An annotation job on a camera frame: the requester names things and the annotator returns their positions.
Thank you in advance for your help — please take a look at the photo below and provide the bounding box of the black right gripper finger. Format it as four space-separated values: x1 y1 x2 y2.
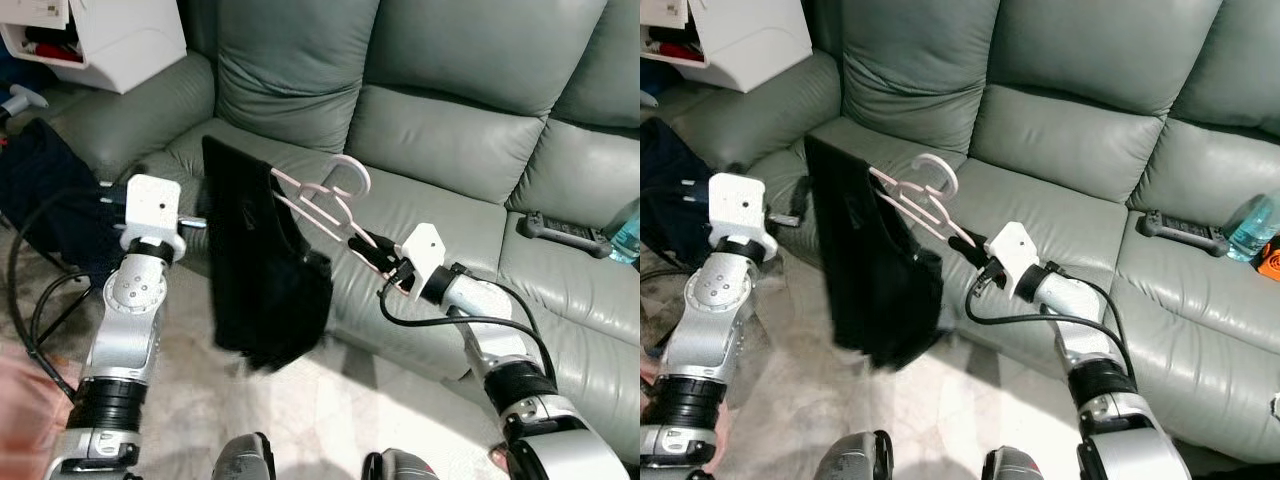
346 228 397 268
950 235 993 269

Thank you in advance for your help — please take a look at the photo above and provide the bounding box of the pink plastic hanger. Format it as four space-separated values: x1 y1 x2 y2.
868 152 1006 296
268 154 413 299

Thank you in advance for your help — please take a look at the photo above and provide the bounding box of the black garment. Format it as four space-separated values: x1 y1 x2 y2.
200 135 336 373
803 133 946 373

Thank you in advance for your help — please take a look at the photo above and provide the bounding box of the navy blue garment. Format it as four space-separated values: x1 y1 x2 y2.
0 118 126 286
640 115 713 271

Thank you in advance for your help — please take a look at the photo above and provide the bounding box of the clear blue water bottle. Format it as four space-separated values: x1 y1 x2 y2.
1225 192 1280 263
605 198 641 266

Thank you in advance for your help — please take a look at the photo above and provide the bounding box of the white storage cabinet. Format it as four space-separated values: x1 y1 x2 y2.
640 0 813 94
0 0 188 96

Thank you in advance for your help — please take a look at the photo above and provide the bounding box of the grey green leather sofa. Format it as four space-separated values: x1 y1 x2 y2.
660 0 1280 466
40 0 641 466

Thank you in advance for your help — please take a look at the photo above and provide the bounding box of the grey left robot leg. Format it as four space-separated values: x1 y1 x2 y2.
815 430 894 480
212 432 278 480

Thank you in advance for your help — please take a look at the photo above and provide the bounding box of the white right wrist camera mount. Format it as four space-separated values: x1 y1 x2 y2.
397 224 447 303
984 221 1043 301

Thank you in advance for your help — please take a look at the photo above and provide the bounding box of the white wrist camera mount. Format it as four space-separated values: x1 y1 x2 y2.
397 224 447 303
984 221 1043 301
119 174 184 249
707 172 769 251

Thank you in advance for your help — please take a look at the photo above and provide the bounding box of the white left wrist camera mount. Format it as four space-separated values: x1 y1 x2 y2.
119 174 184 249
707 172 769 251

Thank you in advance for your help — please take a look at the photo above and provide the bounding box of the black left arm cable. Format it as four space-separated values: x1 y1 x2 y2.
8 185 126 401

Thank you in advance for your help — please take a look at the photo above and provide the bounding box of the white grey handle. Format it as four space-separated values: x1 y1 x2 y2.
0 84 49 116

